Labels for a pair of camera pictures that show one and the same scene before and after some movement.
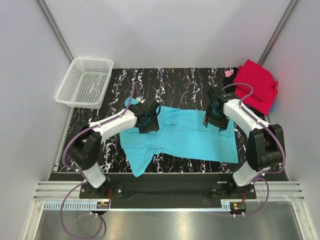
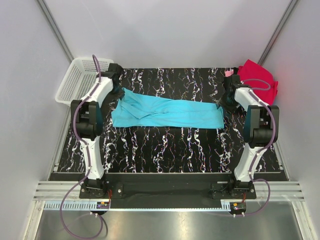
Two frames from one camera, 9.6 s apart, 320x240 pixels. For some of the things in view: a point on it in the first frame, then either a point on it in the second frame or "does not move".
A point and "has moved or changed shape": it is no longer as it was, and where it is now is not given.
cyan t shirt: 182,134 has moved or changed shape
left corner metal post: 56,30 does not move
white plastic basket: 85,83 does not move
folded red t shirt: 265,88 does not move
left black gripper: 153,127 → 120,94
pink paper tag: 228,73 does not move
